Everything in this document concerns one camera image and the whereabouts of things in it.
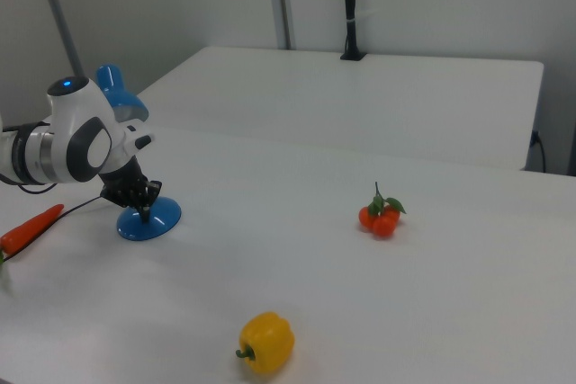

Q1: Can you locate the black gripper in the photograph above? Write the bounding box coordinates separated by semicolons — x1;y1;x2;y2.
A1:
99;156;164;224

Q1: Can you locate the blue desk lamp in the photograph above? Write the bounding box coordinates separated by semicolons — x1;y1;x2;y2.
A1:
95;64;183;243

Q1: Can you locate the orange toy carrot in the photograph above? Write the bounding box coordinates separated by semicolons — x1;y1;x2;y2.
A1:
0;203;66;268

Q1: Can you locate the yellow toy bell pepper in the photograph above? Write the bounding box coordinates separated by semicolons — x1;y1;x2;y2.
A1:
234;310;296;375

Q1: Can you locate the toy oranges cluster with leaves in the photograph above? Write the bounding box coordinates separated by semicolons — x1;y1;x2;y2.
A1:
357;181;408;238

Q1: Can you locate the white side table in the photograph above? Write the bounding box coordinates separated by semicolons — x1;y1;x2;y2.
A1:
136;45;545;173

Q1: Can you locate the black pole with clamp foot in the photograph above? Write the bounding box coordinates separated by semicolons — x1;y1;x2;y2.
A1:
339;0;369;62

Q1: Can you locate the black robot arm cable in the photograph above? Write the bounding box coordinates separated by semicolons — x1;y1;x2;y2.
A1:
0;175;60;195

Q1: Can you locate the black wall socket cable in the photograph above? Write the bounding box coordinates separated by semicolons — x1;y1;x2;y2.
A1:
531;130;548;174

